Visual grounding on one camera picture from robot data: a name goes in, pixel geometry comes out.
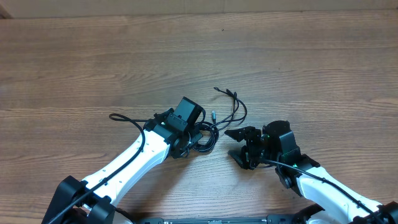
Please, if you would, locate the black usb cable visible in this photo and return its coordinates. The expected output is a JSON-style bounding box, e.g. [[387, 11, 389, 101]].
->
[[191, 86, 248, 154]]

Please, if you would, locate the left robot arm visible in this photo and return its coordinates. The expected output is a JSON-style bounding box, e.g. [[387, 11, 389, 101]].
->
[[42, 97, 205, 223]]

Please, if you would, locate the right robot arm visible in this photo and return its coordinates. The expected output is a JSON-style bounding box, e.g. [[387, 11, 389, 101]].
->
[[225, 121, 397, 223]]

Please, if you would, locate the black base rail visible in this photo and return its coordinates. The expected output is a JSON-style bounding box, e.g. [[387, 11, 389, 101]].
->
[[134, 214, 306, 224]]

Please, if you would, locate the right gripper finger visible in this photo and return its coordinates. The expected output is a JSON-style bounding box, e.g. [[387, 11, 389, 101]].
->
[[228, 150, 250, 170], [224, 126, 255, 142]]

